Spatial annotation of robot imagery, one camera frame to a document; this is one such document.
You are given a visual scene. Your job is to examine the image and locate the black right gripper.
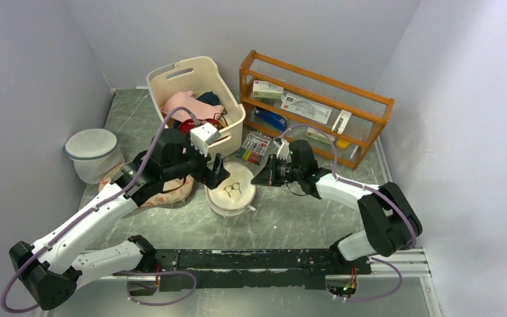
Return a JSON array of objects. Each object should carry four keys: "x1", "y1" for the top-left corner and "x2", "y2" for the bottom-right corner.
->
[{"x1": 252, "y1": 154, "x2": 302, "y2": 187}]

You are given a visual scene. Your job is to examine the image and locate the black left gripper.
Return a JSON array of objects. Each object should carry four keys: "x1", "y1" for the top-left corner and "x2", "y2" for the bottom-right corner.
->
[{"x1": 163, "y1": 131, "x2": 230, "y2": 190}]

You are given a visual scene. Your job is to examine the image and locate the white mesh laundry bag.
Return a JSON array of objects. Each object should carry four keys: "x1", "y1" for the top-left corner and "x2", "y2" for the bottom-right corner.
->
[{"x1": 205, "y1": 162, "x2": 257, "y2": 217}]

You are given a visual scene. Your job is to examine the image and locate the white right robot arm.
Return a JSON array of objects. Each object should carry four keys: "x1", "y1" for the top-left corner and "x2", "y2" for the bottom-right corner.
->
[{"x1": 251, "y1": 140, "x2": 423, "y2": 273}]

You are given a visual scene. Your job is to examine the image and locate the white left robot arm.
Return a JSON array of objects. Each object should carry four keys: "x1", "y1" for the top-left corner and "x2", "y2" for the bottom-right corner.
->
[{"x1": 9, "y1": 124, "x2": 229, "y2": 310}]

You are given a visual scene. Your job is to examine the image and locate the floral pink bra bag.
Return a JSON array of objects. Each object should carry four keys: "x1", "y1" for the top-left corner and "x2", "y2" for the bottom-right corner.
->
[{"x1": 98, "y1": 164, "x2": 195, "y2": 209}]

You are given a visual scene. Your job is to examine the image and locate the cream plastic laundry basket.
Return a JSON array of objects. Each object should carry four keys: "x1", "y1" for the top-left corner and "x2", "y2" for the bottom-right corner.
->
[{"x1": 147, "y1": 56, "x2": 246, "y2": 157}]

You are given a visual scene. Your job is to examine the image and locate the pack of coloured markers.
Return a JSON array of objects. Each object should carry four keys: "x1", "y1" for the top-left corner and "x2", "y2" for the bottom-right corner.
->
[{"x1": 236, "y1": 131, "x2": 273, "y2": 165}]

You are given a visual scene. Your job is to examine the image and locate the blue stapler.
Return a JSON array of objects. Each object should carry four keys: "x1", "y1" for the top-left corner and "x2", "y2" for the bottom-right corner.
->
[{"x1": 254, "y1": 107, "x2": 288, "y2": 131}]

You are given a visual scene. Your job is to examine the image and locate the red garment in basket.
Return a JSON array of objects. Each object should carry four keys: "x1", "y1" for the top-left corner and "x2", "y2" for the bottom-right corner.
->
[{"x1": 174, "y1": 118, "x2": 224, "y2": 134}]

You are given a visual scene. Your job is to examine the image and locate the green white box lower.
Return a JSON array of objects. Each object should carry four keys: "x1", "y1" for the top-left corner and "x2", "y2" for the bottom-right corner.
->
[{"x1": 306, "y1": 127, "x2": 335, "y2": 145}]

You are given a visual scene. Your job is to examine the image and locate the green white box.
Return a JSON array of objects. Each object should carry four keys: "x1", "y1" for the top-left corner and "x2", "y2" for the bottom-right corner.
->
[
  {"x1": 252, "y1": 80, "x2": 284, "y2": 99},
  {"x1": 306, "y1": 127, "x2": 335, "y2": 145}
]

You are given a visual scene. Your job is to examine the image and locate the pink cloth in basket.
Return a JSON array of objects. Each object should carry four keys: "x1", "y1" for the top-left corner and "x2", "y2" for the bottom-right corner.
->
[{"x1": 158, "y1": 90, "x2": 224, "y2": 120}]

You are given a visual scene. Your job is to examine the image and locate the orange wooden shelf rack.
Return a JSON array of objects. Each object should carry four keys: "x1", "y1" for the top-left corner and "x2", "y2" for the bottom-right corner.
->
[{"x1": 239, "y1": 50, "x2": 395, "y2": 169}]

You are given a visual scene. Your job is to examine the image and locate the dark blue garment in basket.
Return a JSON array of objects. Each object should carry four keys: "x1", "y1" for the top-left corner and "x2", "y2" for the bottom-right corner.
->
[{"x1": 196, "y1": 91, "x2": 221, "y2": 106}]

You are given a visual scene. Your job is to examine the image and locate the clear blister pack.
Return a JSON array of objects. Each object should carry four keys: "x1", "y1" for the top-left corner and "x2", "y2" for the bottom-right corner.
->
[{"x1": 280, "y1": 92, "x2": 333, "y2": 124}]

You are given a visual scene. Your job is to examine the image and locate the yellow small block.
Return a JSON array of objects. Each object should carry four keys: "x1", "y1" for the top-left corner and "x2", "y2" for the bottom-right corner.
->
[{"x1": 335, "y1": 139, "x2": 351, "y2": 150}]

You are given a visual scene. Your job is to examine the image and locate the green white box upper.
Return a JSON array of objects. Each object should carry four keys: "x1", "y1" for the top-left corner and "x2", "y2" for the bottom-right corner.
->
[{"x1": 252, "y1": 80, "x2": 284, "y2": 99}]

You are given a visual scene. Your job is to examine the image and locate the white pen on shelf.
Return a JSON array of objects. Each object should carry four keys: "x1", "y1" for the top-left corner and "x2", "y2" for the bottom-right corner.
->
[{"x1": 349, "y1": 145, "x2": 359, "y2": 160}]

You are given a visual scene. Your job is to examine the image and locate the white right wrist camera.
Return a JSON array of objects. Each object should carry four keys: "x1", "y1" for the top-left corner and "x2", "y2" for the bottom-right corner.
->
[{"x1": 273, "y1": 137, "x2": 290, "y2": 161}]

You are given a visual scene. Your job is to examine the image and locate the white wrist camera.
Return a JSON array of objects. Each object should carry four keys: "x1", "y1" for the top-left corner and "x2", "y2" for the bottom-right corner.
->
[
  {"x1": 189, "y1": 122, "x2": 220, "y2": 157},
  {"x1": 273, "y1": 137, "x2": 290, "y2": 161}
]

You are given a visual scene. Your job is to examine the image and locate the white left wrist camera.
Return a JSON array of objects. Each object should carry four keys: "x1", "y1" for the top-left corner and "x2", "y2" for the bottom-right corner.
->
[{"x1": 189, "y1": 122, "x2": 220, "y2": 157}]

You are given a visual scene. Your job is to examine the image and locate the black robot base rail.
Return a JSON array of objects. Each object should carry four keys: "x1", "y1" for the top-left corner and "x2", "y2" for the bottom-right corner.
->
[{"x1": 129, "y1": 248, "x2": 371, "y2": 292}]

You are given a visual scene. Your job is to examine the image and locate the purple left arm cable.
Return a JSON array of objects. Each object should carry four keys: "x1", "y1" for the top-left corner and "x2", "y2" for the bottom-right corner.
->
[{"x1": 0, "y1": 106, "x2": 202, "y2": 314}]

